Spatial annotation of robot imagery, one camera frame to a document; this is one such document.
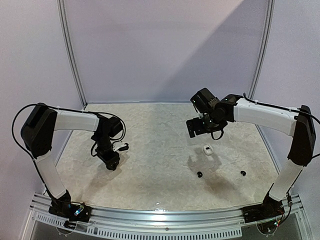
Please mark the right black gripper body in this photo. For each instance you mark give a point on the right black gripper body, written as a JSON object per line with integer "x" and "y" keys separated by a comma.
{"x": 195, "y": 127}

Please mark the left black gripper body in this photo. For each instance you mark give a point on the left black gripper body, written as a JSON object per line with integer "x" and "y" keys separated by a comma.
{"x": 104, "y": 154}

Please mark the white earbud charging case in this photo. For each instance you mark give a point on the white earbud charging case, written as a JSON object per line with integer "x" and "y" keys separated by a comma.
{"x": 207, "y": 149}

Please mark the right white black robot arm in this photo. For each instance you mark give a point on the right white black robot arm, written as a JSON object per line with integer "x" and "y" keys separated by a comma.
{"x": 214, "y": 114}

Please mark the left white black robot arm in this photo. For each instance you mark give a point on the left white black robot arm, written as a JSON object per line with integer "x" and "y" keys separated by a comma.
{"x": 39, "y": 128}

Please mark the black earbud centre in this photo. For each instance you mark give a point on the black earbud centre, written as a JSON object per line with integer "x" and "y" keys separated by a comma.
{"x": 199, "y": 174}

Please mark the black earbud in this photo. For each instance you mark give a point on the black earbud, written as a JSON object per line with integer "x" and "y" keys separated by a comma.
{"x": 243, "y": 173}
{"x": 199, "y": 174}

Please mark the black earbud right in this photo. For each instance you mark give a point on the black earbud right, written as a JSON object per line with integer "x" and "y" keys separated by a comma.
{"x": 243, "y": 173}

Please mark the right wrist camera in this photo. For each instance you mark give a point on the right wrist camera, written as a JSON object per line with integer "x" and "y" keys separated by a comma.
{"x": 199, "y": 113}

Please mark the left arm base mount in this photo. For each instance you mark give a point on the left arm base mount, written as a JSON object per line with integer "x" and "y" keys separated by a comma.
{"x": 64, "y": 207}

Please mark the aluminium front rail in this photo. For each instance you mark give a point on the aluminium front rail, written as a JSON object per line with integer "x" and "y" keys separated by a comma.
{"x": 123, "y": 224}

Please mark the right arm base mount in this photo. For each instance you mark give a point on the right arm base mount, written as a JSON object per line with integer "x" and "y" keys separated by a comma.
{"x": 269, "y": 208}

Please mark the right aluminium frame post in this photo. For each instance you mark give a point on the right aluminium frame post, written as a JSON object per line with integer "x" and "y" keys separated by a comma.
{"x": 263, "y": 47}

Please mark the aluminium frame post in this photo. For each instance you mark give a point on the aluminium frame post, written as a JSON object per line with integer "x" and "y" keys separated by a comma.
{"x": 61, "y": 4}
{"x": 263, "y": 47}

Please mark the left aluminium frame post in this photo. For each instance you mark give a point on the left aluminium frame post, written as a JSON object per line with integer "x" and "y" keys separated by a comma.
{"x": 61, "y": 4}

